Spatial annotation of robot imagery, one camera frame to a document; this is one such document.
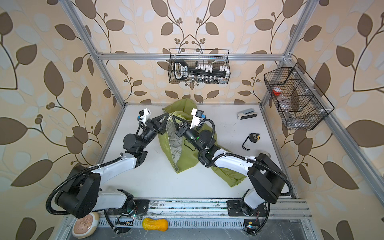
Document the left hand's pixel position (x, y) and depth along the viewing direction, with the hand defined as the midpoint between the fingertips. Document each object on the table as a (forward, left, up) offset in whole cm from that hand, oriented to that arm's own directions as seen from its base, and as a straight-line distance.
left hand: (168, 115), depth 65 cm
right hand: (0, -1, -3) cm, 3 cm away
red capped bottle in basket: (+22, -55, -3) cm, 60 cm away
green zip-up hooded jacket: (-4, -4, -35) cm, 35 cm away
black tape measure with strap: (+12, -49, -34) cm, 61 cm away
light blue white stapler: (+32, -49, -34) cm, 67 cm away
